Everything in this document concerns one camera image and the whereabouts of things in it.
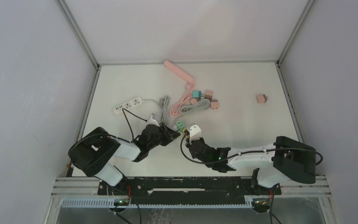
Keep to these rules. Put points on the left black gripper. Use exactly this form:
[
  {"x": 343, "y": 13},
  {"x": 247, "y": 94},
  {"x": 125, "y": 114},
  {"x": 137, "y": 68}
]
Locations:
[{"x": 169, "y": 135}]

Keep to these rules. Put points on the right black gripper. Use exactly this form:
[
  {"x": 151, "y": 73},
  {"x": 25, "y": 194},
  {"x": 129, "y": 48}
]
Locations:
[{"x": 201, "y": 139}]

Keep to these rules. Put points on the green plug adapter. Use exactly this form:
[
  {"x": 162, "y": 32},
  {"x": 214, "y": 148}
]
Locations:
[{"x": 180, "y": 126}]

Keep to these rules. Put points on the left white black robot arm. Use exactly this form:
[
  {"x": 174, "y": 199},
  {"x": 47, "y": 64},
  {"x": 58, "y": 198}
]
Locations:
[{"x": 92, "y": 153}]

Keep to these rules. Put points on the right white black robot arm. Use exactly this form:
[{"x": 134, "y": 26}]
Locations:
[{"x": 285, "y": 159}]

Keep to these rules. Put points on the pink plug adapter centre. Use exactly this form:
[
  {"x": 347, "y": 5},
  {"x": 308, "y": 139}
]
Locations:
[{"x": 214, "y": 104}]

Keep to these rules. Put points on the teal plug adapter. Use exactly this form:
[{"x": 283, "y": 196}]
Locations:
[{"x": 197, "y": 94}]

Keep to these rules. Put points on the brown pink plug adapter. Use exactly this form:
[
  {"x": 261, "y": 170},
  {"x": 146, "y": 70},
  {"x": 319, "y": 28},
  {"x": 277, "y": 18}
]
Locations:
[{"x": 208, "y": 95}]

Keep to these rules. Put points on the pink plug adapter right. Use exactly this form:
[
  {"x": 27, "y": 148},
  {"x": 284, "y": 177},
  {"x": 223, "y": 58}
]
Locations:
[{"x": 261, "y": 98}]

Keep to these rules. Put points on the white power strip left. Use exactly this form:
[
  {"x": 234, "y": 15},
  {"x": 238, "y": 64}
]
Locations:
[{"x": 129, "y": 104}]

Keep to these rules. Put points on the pink power strip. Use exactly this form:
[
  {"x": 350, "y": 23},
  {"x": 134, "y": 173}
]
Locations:
[{"x": 179, "y": 72}]

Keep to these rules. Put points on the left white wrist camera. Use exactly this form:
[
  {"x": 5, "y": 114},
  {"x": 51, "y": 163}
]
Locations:
[{"x": 152, "y": 120}]

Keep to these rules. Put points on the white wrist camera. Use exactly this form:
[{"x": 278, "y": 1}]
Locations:
[
  {"x": 194, "y": 132},
  {"x": 152, "y": 120}
]

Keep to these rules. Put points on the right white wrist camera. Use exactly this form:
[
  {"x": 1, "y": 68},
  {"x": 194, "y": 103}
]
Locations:
[{"x": 194, "y": 132}]

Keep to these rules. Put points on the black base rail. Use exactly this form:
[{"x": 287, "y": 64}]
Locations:
[{"x": 208, "y": 190}]

